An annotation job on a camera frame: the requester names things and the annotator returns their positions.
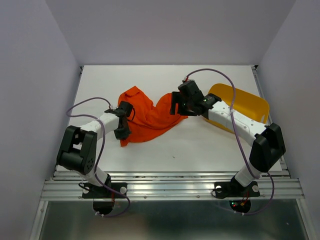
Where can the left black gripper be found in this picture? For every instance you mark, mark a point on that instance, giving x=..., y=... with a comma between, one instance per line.
x=124, y=135

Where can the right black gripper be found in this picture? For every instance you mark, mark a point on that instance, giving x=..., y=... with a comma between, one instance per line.
x=176, y=98

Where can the orange t shirt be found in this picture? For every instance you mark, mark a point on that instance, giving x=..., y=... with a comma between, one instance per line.
x=149, y=120

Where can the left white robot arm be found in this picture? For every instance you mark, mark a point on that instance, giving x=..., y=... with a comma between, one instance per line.
x=82, y=146

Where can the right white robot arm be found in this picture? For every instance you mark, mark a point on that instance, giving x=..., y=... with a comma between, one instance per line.
x=266, y=141

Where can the yellow plastic basket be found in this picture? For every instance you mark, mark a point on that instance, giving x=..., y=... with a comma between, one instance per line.
x=245, y=103

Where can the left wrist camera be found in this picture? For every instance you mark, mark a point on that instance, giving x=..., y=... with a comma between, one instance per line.
x=112, y=108

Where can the aluminium rail frame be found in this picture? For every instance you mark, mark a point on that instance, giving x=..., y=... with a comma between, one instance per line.
x=169, y=183

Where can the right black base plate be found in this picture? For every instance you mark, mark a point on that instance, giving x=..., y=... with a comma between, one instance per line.
x=233, y=189

